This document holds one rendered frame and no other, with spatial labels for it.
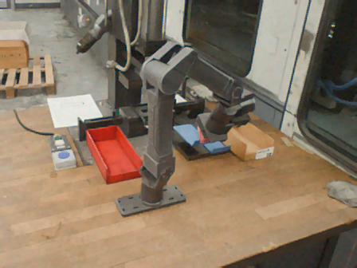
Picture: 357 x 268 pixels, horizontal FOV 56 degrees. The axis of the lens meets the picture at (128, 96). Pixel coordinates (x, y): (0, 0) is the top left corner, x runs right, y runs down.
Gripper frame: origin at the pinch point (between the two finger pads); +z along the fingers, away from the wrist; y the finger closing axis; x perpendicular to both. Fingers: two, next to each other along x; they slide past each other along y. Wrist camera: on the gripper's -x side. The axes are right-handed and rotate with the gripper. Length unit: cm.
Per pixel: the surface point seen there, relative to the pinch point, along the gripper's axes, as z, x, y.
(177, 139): 11.2, 2.3, 7.4
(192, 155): 5.9, 2.3, -2.1
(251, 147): 6.4, -22.6, -2.9
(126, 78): -1.8, 19.4, 28.3
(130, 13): -17, 16, 46
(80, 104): 36, 29, 46
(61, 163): 10.4, 45.6, 5.4
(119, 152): 13.3, 24.7, 7.1
